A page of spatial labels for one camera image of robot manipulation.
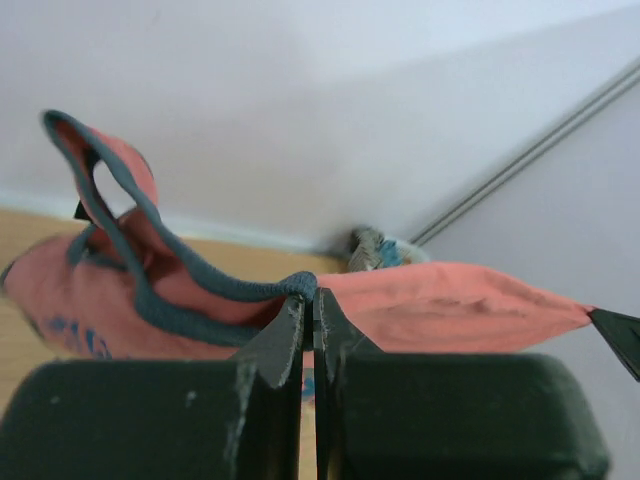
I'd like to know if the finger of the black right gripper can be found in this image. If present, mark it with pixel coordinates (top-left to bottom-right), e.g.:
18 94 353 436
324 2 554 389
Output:
588 309 640 381

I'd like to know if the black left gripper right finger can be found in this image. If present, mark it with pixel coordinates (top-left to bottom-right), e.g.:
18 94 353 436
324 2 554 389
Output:
312 289 611 479

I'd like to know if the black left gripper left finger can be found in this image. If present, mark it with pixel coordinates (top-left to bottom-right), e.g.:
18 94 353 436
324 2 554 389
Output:
1 297 305 479

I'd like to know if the red graphic tank top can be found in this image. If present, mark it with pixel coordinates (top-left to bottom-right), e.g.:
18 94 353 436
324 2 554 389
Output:
1 110 592 360

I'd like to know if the light blue garment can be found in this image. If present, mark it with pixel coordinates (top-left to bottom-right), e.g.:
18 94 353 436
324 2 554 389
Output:
377 240 404 268

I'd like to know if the white perforated plastic basket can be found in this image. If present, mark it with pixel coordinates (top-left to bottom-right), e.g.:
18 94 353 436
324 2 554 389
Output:
395 239 431 264

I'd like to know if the striped black white garment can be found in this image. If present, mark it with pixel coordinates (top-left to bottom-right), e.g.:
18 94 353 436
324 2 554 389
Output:
348 226 386 272

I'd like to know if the right aluminium frame post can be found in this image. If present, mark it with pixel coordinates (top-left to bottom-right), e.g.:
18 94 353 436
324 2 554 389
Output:
411 59 639 246

